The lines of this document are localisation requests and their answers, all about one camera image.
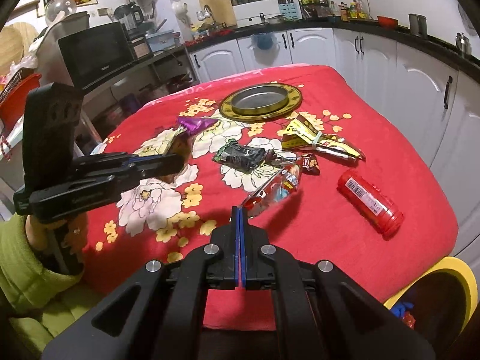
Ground red clear snack wrapper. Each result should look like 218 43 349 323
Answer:
241 163 302 218

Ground black microwave oven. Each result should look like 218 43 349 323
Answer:
58 22 134 89

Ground red bowl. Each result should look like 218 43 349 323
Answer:
377 16 399 29

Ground round metal gold-rimmed tray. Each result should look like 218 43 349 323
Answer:
219 83 303 123

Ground person left hand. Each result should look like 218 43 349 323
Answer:
25 213 89 263

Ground steel kettle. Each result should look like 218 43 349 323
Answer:
456 33 472 58

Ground red cylindrical can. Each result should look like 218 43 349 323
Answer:
337 170 404 240

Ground dark green snack wrapper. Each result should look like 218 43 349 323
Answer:
212 139 267 173

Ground grey canister pair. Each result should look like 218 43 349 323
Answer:
408 13 428 39

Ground wooden cutting board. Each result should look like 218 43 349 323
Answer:
199 0 238 27

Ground green sleeve forearm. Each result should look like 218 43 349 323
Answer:
1 213 102 359

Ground black blender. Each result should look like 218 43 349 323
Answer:
113 2 144 31

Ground blue glove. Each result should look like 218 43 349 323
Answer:
390 301 413 320

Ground white lower cabinets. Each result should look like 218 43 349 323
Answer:
189 28 479 263

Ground purple snack wrapper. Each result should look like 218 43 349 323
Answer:
164 115 219 159

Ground yellow brown snack bag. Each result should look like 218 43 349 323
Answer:
281 115 366 164

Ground small brown candy wrapper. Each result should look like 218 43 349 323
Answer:
300 153 320 176

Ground red floral table cloth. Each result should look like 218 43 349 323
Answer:
79 63 459 331

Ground yellow rimmed trash bin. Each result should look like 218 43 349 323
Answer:
384 257 479 354

